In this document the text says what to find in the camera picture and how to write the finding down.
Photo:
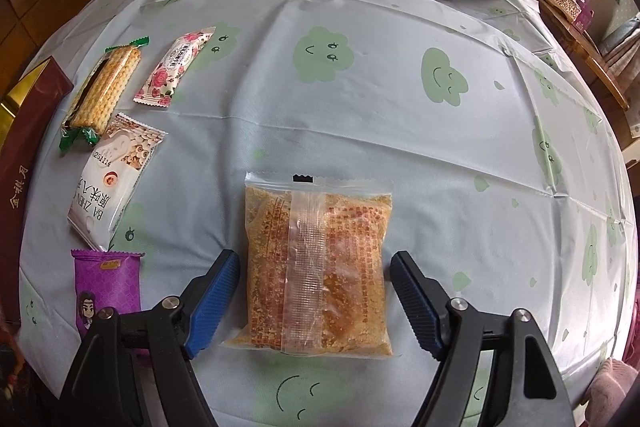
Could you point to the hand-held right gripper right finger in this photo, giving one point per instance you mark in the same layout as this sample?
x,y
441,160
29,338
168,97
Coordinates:
x,y
420,307

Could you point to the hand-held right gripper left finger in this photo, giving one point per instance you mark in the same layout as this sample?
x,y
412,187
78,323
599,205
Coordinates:
x,y
210,307

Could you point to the purple snack packet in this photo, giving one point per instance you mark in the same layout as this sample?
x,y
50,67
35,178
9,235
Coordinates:
x,y
105,287

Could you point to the clear golden crumb snack pack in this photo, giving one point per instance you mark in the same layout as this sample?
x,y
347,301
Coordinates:
x,y
310,257

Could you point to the white snack packet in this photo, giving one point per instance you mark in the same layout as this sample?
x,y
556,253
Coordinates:
x,y
110,187

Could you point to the maroon gift box gold interior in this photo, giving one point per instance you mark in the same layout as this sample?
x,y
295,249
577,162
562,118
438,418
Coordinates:
x,y
25,157

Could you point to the floral rose candy packet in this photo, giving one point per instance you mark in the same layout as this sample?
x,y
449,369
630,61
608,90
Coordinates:
x,y
170,72

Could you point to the green-ended cracker packet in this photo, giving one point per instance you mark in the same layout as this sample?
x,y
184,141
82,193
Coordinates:
x,y
105,92

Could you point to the person's pink fleece clothing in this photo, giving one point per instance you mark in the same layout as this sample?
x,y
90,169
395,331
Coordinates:
x,y
617,387

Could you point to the wooden side table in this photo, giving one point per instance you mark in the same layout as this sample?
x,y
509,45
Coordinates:
x,y
590,57

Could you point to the patterned hanging curtain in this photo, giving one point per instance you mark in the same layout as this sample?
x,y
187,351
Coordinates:
x,y
622,47

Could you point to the small purple box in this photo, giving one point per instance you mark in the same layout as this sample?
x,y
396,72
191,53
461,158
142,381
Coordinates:
x,y
582,17

